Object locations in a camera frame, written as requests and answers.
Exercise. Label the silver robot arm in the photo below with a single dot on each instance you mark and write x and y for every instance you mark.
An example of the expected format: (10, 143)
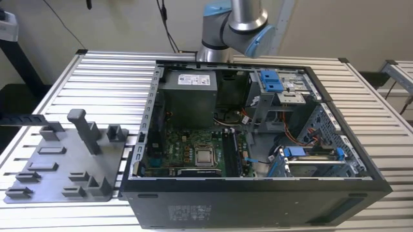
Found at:
(247, 14)

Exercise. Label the gray power supply unit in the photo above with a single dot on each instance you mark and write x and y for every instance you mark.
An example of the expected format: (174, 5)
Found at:
(190, 104)

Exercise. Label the black round cooler fan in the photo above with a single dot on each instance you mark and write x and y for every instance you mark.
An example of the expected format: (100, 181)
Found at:
(231, 117)

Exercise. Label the green motherboard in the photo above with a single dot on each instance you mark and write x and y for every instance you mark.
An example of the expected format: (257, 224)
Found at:
(181, 145)

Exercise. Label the silver CPU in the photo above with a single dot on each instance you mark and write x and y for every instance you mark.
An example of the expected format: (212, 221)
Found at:
(204, 157)

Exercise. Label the gray metal drive cage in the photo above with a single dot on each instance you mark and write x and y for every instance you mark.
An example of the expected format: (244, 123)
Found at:
(268, 101)

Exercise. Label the black graphics card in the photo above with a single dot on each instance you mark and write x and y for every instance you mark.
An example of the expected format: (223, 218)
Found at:
(200, 172)

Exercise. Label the blue plastic drive latch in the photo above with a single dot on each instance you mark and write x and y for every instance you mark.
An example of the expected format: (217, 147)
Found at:
(275, 87)

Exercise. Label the gray plastic parts rack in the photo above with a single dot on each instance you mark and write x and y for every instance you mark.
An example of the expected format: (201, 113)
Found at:
(106, 164)

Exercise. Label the black PC case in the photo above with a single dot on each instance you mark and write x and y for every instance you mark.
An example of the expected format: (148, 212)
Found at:
(227, 205)

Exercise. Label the black object beside table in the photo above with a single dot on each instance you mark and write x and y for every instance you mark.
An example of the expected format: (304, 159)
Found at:
(378, 79)

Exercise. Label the black hanging tool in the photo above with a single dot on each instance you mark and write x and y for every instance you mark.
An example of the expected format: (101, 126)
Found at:
(89, 4)

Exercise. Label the aluminium side table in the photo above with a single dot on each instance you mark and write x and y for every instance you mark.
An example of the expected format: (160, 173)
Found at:
(400, 72)

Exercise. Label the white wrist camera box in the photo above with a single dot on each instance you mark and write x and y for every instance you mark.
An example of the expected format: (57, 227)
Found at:
(9, 29)

